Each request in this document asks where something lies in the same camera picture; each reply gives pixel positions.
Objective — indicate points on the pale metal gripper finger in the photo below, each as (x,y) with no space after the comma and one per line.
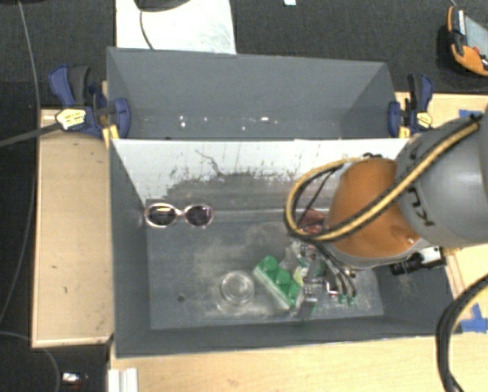
(300,251)
(310,294)

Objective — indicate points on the red-brown flat block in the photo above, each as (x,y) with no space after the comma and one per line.
(314,221)

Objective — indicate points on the green capped clear packet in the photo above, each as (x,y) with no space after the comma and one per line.
(278,278)

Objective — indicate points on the clear glass cup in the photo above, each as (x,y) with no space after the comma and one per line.
(237,287)

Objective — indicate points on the grey metal bin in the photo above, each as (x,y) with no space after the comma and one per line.
(211,259)

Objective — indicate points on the pink-framed sunglasses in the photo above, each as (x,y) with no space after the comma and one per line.
(162,215)

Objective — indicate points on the pale wood flat board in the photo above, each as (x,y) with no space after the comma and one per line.
(74,239)

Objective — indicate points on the black cylinder on white bracket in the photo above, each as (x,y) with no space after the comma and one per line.
(409,264)

